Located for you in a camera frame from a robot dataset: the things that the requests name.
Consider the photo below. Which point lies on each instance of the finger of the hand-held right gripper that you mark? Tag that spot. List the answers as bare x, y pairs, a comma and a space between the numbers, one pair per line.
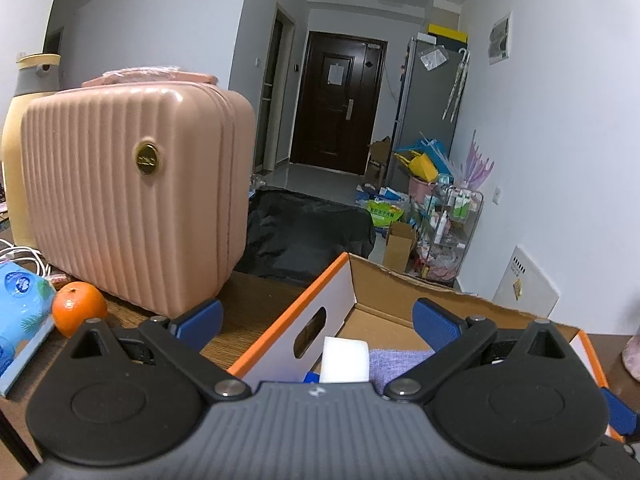
622, 412

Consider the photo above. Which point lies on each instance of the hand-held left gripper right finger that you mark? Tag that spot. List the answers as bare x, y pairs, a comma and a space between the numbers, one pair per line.
435, 325

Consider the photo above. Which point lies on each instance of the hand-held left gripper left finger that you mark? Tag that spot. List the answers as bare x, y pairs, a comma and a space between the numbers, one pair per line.
200, 317

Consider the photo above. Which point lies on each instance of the purple towel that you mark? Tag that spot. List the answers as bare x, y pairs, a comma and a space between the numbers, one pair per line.
395, 365

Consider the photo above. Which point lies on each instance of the orange-edged cardboard box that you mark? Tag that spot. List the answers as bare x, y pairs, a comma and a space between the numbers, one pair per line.
380, 290

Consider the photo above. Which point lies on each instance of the mottled purple vase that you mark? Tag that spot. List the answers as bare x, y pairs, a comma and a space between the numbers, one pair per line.
627, 365

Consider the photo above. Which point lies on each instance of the small cardboard carton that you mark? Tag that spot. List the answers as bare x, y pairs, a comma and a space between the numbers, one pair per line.
397, 250

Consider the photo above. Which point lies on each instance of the metal trolley rack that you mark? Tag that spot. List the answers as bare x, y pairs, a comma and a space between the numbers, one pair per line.
450, 240

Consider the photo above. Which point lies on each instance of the white leaning board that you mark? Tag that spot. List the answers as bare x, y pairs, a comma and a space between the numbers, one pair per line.
525, 280

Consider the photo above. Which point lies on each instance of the orange fruit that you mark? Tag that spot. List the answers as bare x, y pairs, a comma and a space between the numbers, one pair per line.
77, 307

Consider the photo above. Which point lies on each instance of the green printed bag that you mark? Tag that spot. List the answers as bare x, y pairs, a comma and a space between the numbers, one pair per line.
385, 212

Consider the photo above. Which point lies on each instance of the pink ribbed suitcase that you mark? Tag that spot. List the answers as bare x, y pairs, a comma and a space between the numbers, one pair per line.
125, 210

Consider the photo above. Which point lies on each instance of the black duffel bag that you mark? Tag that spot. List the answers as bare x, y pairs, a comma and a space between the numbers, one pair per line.
300, 230

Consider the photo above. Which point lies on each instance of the pink waste bin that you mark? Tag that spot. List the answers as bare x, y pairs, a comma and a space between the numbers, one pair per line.
420, 190

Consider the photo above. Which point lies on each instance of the white and blue bag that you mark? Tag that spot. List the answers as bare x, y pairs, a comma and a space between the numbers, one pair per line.
385, 192

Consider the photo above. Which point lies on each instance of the yellow shopping bag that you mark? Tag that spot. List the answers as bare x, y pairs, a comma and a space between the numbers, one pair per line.
422, 167

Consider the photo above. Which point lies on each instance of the purple folded umbrella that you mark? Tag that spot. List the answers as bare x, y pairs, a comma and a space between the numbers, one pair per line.
477, 165

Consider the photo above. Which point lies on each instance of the open brown carton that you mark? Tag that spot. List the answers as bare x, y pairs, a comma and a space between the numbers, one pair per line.
377, 157

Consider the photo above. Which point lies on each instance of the blue shopping bag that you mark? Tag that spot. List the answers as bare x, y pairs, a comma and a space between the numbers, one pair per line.
432, 147

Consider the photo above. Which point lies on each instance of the blue tissue pack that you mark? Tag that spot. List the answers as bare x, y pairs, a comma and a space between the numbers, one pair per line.
20, 310

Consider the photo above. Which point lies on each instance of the grey refrigerator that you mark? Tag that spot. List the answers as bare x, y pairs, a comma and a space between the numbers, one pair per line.
425, 105

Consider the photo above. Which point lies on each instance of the dark brown entrance door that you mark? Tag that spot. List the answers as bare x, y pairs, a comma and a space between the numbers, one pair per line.
325, 125

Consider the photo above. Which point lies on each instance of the dark side door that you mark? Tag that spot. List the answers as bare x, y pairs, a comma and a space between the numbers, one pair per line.
270, 100

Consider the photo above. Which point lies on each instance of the white folded umbrella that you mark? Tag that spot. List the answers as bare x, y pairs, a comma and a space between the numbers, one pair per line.
457, 85

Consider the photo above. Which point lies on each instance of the yellow thermos bottle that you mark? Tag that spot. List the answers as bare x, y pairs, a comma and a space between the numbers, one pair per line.
15, 160

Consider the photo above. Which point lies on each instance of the clear plastic pouch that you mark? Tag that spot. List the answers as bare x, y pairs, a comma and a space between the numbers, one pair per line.
432, 60

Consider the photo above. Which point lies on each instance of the white paper notice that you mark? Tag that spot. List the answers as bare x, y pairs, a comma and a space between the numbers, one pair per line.
336, 74

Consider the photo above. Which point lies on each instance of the white electrical panel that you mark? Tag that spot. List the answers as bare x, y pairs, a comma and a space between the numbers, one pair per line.
500, 40

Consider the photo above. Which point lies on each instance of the yellow and dark box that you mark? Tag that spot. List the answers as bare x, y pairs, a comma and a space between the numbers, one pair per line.
445, 29

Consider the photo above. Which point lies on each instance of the white wall outlet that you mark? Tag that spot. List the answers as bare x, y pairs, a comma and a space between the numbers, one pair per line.
497, 195

